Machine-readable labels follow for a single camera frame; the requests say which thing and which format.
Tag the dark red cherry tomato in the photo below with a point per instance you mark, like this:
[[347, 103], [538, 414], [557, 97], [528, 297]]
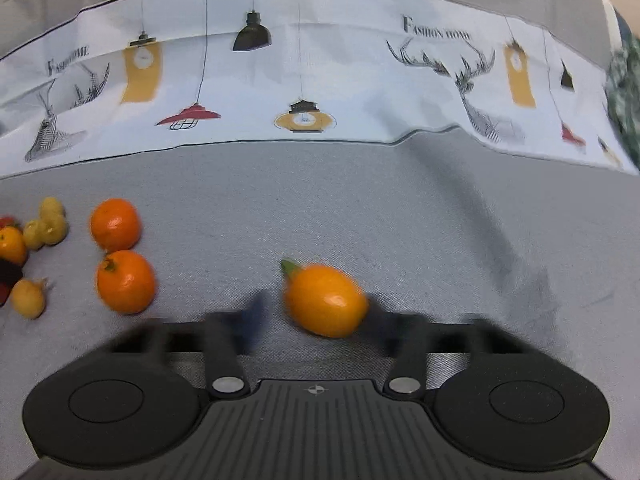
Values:
[[10, 274]]

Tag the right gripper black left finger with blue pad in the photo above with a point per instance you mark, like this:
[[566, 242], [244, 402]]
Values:
[[221, 337]]

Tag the pale yellow longan fruit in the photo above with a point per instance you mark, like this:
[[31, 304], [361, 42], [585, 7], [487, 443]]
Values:
[[28, 298]]

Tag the small orange kumquat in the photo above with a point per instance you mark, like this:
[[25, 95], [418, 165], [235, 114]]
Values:
[[12, 246]]

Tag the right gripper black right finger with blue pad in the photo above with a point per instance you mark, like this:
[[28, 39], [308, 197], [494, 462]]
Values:
[[408, 338]]

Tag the orange tangerine with stem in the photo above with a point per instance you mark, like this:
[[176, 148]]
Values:
[[125, 282]]

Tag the round orange tangerine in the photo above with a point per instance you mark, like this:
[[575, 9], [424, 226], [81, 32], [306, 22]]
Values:
[[115, 225]]

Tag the yellow-green longan fruit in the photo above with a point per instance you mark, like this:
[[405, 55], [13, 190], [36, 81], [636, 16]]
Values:
[[51, 206], [32, 234], [54, 229]]

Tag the oval orange kumquat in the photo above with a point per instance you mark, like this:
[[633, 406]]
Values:
[[323, 300]]

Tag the grey printed sofa cover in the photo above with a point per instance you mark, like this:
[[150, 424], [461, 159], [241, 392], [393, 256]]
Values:
[[456, 157]]

